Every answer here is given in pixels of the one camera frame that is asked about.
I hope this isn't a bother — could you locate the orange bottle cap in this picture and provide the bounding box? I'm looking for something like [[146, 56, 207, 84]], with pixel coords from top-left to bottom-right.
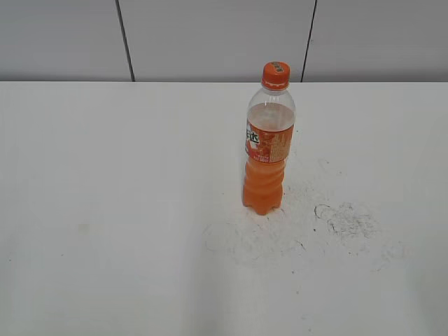
[[261, 62, 291, 91]]

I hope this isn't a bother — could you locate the orange drink plastic bottle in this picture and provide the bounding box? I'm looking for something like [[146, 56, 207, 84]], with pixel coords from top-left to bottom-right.
[[242, 80, 295, 215]]

